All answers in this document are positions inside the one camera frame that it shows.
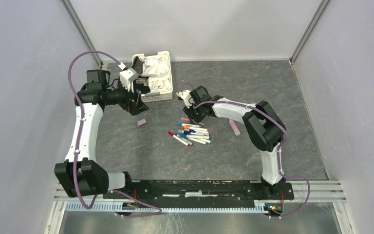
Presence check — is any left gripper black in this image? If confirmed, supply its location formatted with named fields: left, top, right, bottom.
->
left=103, top=78, right=149, bottom=116

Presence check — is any pink highlighter cap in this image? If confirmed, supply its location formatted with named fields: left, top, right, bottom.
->
left=137, top=119, right=147, bottom=126

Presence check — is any light blue cap marker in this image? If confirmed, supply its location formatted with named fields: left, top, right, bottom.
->
left=176, top=122, right=201, bottom=128

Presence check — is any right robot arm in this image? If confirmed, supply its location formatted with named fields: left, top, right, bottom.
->
left=176, top=86, right=287, bottom=199

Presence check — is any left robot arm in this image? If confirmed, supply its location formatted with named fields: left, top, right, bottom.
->
left=54, top=68, right=148, bottom=199

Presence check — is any orange cap marker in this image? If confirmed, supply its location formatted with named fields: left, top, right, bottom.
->
left=183, top=126, right=209, bottom=133

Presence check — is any blue cap marker upper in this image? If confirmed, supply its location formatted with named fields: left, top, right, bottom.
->
left=184, top=129, right=209, bottom=136

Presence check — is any black printed shirt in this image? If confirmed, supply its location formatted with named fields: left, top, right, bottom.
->
left=132, top=57, right=150, bottom=94

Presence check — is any blue cap marker lower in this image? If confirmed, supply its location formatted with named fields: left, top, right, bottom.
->
left=179, top=134, right=210, bottom=139

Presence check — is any white marker bottom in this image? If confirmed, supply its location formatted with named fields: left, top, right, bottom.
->
left=188, top=137, right=211, bottom=144

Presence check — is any red cap marker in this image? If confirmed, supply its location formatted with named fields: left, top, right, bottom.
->
left=168, top=132, right=190, bottom=147

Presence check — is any white plastic basket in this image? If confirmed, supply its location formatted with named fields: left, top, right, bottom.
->
left=131, top=51, right=173, bottom=102

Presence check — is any white crumpled cloth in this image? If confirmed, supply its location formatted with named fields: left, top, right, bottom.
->
left=140, top=54, right=172, bottom=93

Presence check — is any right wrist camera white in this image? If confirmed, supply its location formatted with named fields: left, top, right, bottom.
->
left=176, top=90, right=194, bottom=108

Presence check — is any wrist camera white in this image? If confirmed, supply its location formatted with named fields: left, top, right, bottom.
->
left=176, top=90, right=194, bottom=108
left=119, top=68, right=139, bottom=92

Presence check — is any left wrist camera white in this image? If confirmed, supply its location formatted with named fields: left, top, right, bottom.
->
left=119, top=68, right=139, bottom=92

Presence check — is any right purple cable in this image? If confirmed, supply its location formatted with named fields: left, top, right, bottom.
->
left=177, top=82, right=312, bottom=219

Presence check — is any purple cable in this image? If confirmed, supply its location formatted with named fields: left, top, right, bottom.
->
left=68, top=50, right=162, bottom=218
left=177, top=82, right=312, bottom=219

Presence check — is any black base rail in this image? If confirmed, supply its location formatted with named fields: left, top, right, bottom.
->
left=121, top=179, right=295, bottom=208

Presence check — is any cable duct comb strip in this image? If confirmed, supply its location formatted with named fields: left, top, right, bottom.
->
left=65, top=201, right=267, bottom=214

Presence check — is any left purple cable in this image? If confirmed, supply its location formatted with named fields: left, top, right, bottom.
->
left=68, top=50, right=162, bottom=218

